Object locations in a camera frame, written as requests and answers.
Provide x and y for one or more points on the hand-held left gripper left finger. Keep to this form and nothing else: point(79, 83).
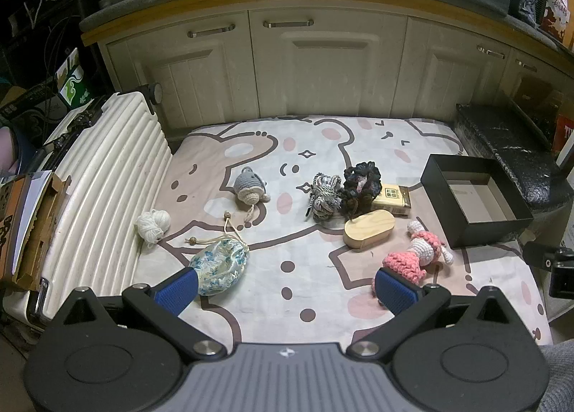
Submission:
point(177, 291)

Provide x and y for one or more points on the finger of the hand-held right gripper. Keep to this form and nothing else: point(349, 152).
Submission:
point(540, 257)
point(564, 277)

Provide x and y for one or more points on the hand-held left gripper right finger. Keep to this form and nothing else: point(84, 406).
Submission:
point(394, 295)

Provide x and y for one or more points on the pink crochet doll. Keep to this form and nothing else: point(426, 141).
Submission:
point(424, 246)

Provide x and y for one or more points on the white yarn ball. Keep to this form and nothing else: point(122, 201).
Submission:
point(152, 223)

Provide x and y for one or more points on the black box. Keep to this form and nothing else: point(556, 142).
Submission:
point(480, 201)

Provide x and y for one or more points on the yellow tissue packet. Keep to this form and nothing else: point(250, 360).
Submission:
point(393, 199)

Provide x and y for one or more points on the dark fabric scrunchie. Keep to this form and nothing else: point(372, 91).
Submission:
point(358, 187)

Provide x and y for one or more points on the grey crochet mouse toy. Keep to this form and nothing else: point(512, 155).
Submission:
point(249, 185)

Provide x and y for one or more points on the oval wooden box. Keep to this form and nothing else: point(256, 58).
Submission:
point(367, 229)

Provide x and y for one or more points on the person's grey trouser leg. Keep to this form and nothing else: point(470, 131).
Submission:
point(558, 376)

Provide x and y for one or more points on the bear printed mat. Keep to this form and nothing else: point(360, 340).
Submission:
point(291, 259)

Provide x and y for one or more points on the white ribbed suitcase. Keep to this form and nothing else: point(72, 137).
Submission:
point(103, 196)

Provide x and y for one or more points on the red carton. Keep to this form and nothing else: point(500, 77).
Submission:
point(566, 134)

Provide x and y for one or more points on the brown cardboard box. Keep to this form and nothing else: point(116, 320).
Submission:
point(47, 214)

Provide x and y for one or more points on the white paper sheets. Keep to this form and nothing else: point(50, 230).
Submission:
point(24, 214)

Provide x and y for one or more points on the pink cloth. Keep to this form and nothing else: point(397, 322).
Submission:
point(6, 149)

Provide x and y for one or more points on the cream cabinet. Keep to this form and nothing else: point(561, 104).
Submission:
point(341, 75)

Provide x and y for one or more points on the green white carton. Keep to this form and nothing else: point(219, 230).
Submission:
point(74, 80)

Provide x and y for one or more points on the black printed carton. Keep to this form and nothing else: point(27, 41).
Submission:
point(27, 102)

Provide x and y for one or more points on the white red printed bag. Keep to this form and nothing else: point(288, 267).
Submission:
point(556, 12)

